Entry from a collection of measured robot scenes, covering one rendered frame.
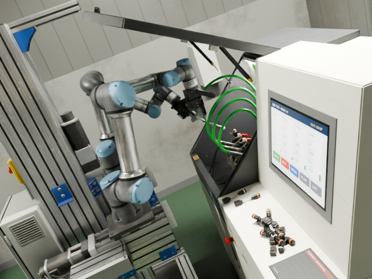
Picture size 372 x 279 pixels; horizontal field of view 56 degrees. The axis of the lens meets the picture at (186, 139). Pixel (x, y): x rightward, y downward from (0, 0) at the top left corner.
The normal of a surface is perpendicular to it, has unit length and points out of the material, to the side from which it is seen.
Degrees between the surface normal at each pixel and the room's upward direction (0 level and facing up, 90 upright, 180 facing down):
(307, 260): 0
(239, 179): 90
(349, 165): 76
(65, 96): 90
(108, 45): 90
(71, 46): 90
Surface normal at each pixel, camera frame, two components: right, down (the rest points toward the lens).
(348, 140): -0.98, 0.15
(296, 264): -0.32, -0.87
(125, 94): 0.73, -0.15
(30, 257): 0.27, 0.28
